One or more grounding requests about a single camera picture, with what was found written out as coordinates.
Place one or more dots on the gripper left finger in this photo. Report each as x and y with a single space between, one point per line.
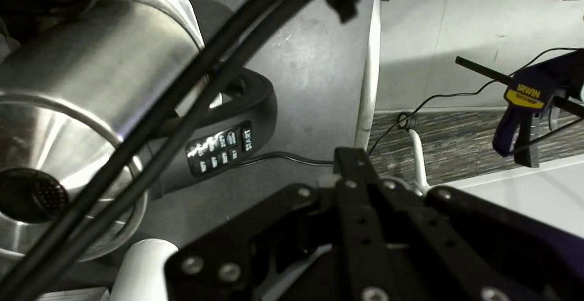
255 241

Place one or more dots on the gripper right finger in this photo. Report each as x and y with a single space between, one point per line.
479 246

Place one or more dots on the stainless steel electric kettle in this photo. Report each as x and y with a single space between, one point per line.
91 64

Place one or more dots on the blue and yellow bar clamp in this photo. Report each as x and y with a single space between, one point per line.
524 96

